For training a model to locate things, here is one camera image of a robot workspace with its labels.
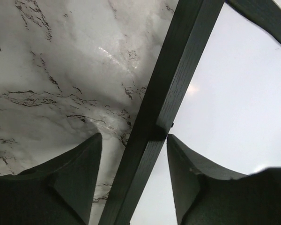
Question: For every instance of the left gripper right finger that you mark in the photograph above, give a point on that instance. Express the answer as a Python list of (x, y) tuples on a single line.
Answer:
[(206, 193)]

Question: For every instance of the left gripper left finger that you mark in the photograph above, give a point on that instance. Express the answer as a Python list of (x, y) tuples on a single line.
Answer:
[(57, 192)]

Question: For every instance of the black picture frame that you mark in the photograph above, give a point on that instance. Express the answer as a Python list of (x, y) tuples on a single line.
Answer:
[(185, 41)]

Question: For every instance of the sunflower photo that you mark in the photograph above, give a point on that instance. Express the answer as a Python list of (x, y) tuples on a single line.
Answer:
[(231, 112)]

